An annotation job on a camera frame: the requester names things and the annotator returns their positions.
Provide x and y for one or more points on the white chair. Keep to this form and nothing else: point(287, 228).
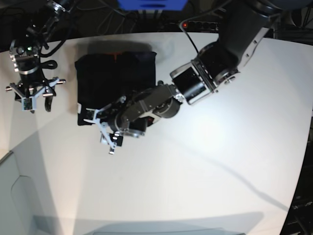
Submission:
point(21, 210)

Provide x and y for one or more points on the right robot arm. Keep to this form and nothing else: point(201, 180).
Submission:
point(29, 61)

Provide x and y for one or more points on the black power strip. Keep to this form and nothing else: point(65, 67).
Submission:
point(198, 26)

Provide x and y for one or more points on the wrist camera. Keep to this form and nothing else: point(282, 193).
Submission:
point(29, 104)
point(89, 115)

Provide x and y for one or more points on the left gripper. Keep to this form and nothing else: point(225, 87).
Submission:
point(106, 121)

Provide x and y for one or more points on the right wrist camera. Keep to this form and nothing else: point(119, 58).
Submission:
point(29, 104)

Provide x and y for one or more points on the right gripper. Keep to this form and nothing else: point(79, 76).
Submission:
point(32, 85)

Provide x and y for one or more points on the black T-shirt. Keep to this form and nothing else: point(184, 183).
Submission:
point(103, 78)

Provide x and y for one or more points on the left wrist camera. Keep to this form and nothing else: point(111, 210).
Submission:
point(89, 115)

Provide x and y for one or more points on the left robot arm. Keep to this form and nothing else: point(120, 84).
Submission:
point(214, 65)

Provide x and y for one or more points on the blue plastic box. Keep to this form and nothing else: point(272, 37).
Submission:
point(171, 5)

